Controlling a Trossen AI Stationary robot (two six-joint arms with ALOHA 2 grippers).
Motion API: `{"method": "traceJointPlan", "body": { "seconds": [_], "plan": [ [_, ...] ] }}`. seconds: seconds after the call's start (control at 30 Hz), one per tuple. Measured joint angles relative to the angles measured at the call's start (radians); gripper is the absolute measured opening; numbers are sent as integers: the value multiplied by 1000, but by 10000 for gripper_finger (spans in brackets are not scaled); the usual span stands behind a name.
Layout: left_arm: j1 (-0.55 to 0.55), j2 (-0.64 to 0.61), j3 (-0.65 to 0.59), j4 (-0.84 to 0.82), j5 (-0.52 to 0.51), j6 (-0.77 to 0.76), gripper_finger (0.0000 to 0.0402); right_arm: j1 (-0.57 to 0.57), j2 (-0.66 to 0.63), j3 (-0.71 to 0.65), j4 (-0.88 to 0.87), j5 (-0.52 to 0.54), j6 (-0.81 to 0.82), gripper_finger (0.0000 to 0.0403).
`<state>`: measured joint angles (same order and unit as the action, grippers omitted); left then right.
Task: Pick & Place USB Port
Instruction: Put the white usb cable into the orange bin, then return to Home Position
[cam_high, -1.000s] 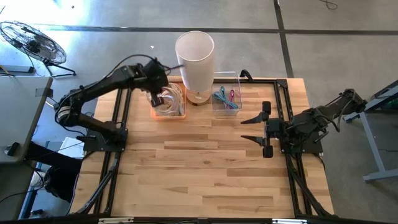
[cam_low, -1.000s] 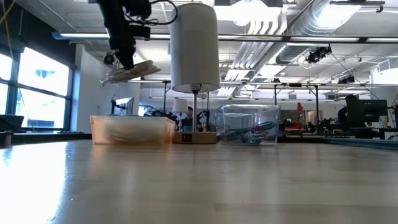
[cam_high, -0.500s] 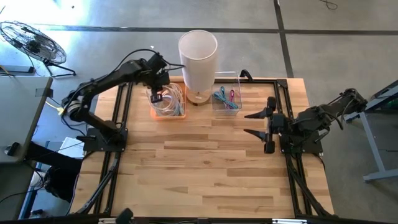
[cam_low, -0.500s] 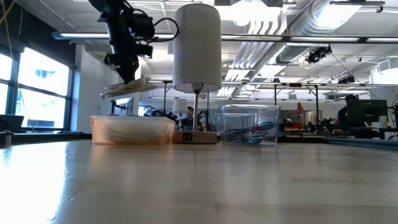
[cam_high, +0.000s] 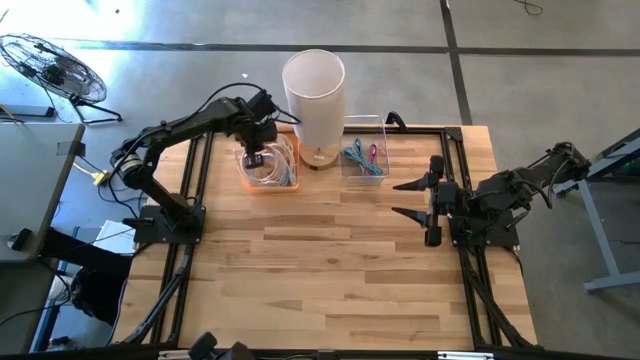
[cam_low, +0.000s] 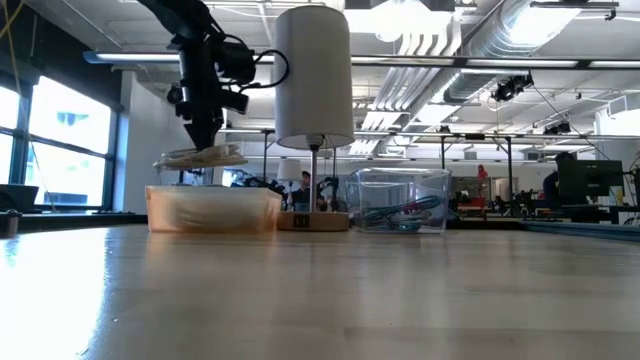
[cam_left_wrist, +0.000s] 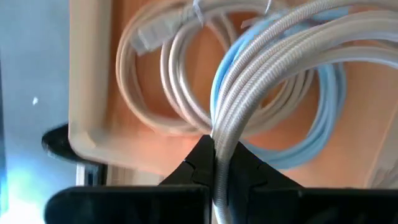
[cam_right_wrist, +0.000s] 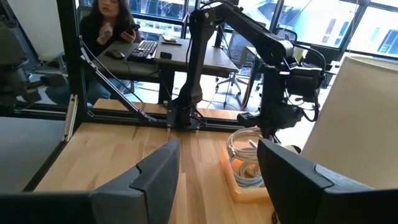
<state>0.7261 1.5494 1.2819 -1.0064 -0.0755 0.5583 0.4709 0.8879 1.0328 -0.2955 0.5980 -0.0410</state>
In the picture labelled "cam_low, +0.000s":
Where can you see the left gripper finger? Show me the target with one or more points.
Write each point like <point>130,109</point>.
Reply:
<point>197,132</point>
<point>212,132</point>

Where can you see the background black robot arm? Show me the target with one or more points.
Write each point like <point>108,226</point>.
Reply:
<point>260,184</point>
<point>330,192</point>

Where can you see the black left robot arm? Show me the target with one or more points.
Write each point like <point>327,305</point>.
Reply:
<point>185,17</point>

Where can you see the person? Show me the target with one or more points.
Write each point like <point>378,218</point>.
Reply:
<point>305,192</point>
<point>482,172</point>
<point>551,187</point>

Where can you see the table lamp with white shade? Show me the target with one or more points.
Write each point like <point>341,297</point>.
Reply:
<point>312,75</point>

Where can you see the clear plastic bin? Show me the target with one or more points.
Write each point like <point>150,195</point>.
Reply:
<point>380,185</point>

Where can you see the dark flat screen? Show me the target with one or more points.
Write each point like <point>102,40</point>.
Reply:
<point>17,197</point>

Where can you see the long overhead light bar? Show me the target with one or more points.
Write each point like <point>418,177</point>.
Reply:
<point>400,61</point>

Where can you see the small dark cylinder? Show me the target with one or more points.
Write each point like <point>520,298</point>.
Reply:
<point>9,224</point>

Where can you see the black computer monitor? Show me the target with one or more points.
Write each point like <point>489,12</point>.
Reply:
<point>590,180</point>

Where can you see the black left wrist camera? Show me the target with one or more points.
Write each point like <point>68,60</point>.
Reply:
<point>237,62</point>

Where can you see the window with dark frame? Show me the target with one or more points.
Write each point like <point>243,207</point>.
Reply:
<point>70,140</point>

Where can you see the silver ceiling duct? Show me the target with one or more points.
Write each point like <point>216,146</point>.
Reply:
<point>490,40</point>

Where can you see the black ceiling-mounted camera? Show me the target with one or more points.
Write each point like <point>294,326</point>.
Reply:
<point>510,89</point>

